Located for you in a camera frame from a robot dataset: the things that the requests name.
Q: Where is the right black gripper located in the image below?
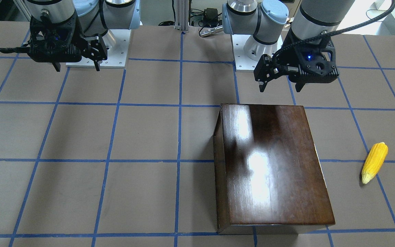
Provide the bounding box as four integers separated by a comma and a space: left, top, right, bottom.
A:
0, 15, 108, 72

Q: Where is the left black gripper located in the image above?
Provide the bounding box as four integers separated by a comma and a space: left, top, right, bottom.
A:
254, 46, 339, 93

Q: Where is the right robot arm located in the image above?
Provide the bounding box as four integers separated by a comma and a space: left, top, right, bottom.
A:
0, 0, 141, 72

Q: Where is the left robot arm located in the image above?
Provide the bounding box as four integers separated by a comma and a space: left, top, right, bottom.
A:
222, 0, 353, 92

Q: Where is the dark wooden drawer cabinet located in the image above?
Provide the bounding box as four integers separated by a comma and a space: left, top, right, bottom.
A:
213, 104, 336, 235

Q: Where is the yellow corn cob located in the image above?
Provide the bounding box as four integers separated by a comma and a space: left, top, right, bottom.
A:
361, 142, 388, 185

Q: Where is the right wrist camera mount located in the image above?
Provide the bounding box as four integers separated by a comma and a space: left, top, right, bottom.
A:
29, 15, 83, 63

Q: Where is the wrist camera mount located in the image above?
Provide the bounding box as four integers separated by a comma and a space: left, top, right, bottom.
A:
288, 46, 339, 84
29, 15, 83, 63

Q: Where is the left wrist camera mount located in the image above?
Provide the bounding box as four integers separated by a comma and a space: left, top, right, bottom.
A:
288, 46, 339, 84

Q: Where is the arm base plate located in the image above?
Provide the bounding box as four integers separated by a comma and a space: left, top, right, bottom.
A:
66, 29, 131, 69
233, 34, 290, 73

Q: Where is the aluminium frame post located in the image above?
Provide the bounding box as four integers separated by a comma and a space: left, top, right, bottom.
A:
173, 0, 190, 33

